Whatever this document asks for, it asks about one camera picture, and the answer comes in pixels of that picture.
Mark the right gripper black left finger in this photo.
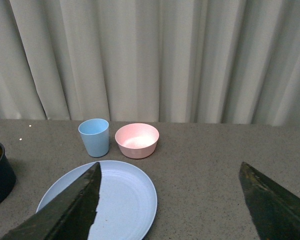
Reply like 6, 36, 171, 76
2, 162, 102, 240

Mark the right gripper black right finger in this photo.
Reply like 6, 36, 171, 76
238, 162, 300, 240

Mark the light blue plastic plate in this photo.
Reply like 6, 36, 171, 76
35, 160, 158, 240

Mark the light blue plastic cup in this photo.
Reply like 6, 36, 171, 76
78, 118, 110, 158

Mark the pink plastic bowl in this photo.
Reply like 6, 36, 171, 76
115, 123, 160, 159

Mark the white pleated curtain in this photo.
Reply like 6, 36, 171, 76
0, 0, 300, 126

